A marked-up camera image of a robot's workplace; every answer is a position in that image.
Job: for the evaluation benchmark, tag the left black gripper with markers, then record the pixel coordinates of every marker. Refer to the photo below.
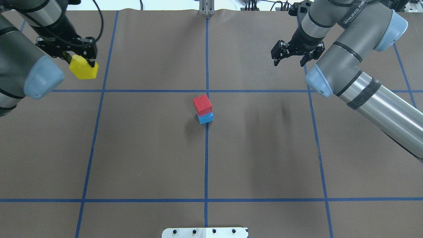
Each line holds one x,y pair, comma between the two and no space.
57,34

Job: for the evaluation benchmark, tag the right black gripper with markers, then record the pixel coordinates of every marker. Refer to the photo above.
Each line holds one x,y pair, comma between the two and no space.
303,38

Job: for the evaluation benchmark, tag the yellow block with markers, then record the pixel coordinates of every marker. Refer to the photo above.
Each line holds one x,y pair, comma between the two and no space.
82,68

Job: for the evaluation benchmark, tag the red block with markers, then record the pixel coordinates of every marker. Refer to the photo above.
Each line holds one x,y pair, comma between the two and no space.
202,105

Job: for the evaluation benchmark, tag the blue block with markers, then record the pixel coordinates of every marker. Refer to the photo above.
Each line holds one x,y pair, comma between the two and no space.
206,118

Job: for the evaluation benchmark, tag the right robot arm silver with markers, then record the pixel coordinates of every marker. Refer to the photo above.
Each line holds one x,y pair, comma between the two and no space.
340,35

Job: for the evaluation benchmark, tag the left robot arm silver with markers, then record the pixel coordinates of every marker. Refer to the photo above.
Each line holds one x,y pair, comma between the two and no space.
27,68

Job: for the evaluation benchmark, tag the aluminium frame post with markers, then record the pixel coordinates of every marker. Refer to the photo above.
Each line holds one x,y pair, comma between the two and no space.
206,7

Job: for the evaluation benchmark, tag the white pedestal column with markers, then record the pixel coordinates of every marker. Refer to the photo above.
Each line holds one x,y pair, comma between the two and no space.
206,232

